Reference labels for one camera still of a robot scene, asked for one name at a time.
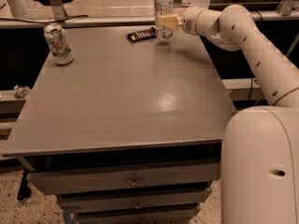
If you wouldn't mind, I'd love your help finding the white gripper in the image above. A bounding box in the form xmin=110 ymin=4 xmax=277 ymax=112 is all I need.
xmin=157 ymin=7 xmax=205 ymax=35

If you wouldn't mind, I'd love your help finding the clear plastic water bottle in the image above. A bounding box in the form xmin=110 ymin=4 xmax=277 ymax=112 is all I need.
xmin=154 ymin=0 xmax=174 ymax=43

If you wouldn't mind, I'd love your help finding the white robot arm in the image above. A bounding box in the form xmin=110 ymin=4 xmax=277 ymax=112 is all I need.
xmin=157 ymin=5 xmax=299 ymax=224

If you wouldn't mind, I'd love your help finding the black rxbar chocolate bar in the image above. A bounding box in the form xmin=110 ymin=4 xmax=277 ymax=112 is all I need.
xmin=127 ymin=27 xmax=156 ymax=43

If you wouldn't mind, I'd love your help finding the green white soda can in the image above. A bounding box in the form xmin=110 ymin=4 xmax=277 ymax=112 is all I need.
xmin=44 ymin=23 xmax=74 ymax=65

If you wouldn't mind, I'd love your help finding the grey drawer cabinet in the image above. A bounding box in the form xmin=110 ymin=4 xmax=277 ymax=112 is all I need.
xmin=1 ymin=23 xmax=237 ymax=224

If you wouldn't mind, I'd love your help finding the white pipe top left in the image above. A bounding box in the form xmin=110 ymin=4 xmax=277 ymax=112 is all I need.
xmin=5 ymin=0 xmax=32 ymax=19

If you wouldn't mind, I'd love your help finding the small crumpled foil object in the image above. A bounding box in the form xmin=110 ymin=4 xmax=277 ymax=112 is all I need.
xmin=14 ymin=85 xmax=30 ymax=99

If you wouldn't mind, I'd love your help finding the middle grey drawer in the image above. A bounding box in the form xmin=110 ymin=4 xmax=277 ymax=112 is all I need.
xmin=58 ymin=187 xmax=211 ymax=213

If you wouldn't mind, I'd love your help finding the grey drawer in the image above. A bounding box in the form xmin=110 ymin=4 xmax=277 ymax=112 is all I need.
xmin=76 ymin=204 xmax=200 ymax=224
xmin=58 ymin=187 xmax=211 ymax=213
xmin=27 ymin=159 xmax=220 ymax=195

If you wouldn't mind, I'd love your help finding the bottom grey drawer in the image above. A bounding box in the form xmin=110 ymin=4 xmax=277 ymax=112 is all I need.
xmin=76 ymin=204 xmax=200 ymax=224

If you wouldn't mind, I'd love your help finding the top grey drawer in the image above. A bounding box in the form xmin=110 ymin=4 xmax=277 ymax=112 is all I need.
xmin=27 ymin=159 xmax=220 ymax=195

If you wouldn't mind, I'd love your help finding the black cabinet caster leg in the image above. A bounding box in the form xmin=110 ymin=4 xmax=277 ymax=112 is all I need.
xmin=17 ymin=169 xmax=32 ymax=201

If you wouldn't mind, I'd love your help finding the grey metal rail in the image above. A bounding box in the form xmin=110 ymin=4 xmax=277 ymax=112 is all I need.
xmin=0 ymin=10 xmax=279 ymax=30

